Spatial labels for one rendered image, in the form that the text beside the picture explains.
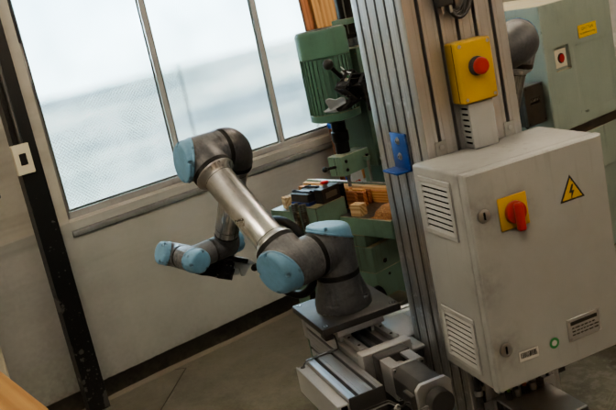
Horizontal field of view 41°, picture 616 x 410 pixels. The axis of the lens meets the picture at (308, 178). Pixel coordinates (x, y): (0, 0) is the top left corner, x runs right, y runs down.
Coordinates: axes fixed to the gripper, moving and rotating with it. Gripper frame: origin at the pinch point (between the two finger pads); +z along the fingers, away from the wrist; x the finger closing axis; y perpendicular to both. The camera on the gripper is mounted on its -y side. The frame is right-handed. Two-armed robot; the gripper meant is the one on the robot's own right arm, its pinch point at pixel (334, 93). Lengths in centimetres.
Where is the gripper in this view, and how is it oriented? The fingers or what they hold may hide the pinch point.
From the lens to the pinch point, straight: 266.9
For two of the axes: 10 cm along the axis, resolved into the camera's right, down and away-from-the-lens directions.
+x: -3.8, 8.8, -2.9
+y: -6.5, -4.7, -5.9
